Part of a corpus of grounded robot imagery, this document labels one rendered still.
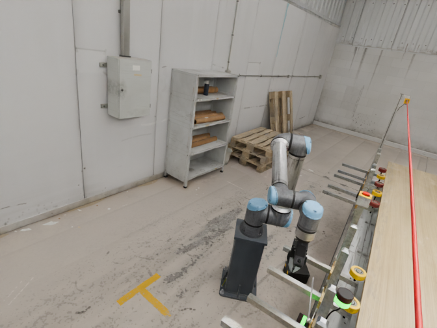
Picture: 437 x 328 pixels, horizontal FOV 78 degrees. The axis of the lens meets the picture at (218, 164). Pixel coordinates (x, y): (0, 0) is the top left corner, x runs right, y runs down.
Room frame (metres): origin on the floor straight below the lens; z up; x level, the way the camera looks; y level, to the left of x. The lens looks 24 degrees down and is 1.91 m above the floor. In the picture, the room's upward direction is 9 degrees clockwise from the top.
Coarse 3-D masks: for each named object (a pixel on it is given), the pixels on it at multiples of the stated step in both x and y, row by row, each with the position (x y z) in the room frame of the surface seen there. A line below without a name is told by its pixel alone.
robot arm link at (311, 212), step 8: (312, 200) 1.10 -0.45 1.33; (304, 208) 1.05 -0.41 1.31; (312, 208) 1.04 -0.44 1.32; (320, 208) 1.05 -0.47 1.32; (304, 216) 1.04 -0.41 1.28; (312, 216) 1.02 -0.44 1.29; (320, 216) 1.03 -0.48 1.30; (304, 224) 1.03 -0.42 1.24; (312, 224) 1.02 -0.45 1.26; (304, 232) 1.02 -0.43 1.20; (312, 232) 1.02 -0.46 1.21
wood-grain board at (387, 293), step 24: (408, 168) 3.09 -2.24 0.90; (384, 192) 2.28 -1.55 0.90; (408, 192) 2.37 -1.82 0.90; (432, 192) 2.46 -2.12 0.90; (384, 216) 1.83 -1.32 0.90; (408, 216) 1.89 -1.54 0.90; (432, 216) 1.96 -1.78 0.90; (384, 240) 1.51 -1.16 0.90; (408, 240) 1.55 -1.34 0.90; (432, 240) 1.60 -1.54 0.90; (384, 264) 1.27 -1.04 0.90; (408, 264) 1.30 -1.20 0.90; (432, 264) 1.34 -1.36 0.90; (384, 288) 1.08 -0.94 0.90; (408, 288) 1.11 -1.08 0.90; (432, 288) 1.13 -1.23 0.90; (360, 312) 0.91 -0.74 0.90; (384, 312) 0.93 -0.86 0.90; (408, 312) 0.95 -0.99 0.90; (432, 312) 0.97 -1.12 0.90
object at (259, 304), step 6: (252, 294) 0.95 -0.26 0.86; (246, 300) 0.93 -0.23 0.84; (252, 300) 0.92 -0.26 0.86; (258, 300) 0.92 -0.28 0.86; (258, 306) 0.90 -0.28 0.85; (264, 306) 0.90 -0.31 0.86; (270, 306) 0.90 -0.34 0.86; (264, 312) 0.89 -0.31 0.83; (270, 312) 0.87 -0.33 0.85; (276, 312) 0.87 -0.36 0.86; (276, 318) 0.86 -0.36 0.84; (282, 318) 0.85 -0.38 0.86; (288, 318) 0.85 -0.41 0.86; (282, 324) 0.84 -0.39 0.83; (288, 324) 0.83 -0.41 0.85; (294, 324) 0.83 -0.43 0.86; (300, 324) 0.83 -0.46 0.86
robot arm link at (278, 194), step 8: (280, 136) 1.69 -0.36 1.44; (288, 136) 1.71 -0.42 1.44; (272, 144) 1.67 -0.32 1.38; (280, 144) 1.61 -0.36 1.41; (288, 144) 1.66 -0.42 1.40; (272, 152) 1.58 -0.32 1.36; (280, 152) 1.52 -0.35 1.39; (272, 160) 1.49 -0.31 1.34; (280, 160) 1.44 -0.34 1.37; (272, 168) 1.41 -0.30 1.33; (280, 168) 1.37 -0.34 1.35; (272, 176) 1.33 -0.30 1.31; (280, 176) 1.30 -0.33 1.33; (272, 184) 1.25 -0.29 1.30; (280, 184) 1.23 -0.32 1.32; (272, 192) 1.17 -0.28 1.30; (280, 192) 1.17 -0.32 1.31; (288, 192) 1.18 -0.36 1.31; (272, 200) 1.16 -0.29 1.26; (280, 200) 1.15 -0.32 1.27; (288, 200) 1.15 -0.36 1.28
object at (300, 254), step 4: (300, 244) 1.03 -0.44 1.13; (304, 244) 1.03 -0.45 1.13; (296, 248) 1.02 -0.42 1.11; (300, 248) 1.02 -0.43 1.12; (304, 248) 1.02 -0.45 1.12; (296, 252) 1.00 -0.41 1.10; (300, 252) 1.00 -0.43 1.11; (304, 252) 1.00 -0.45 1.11; (296, 256) 0.99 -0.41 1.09; (300, 256) 0.98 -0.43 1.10; (304, 256) 0.98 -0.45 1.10; (296, 260) 0.97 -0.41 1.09; (300, 260) 0.97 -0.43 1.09; (296, 264) 0.96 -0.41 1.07; (300, 264) 0.95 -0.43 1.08
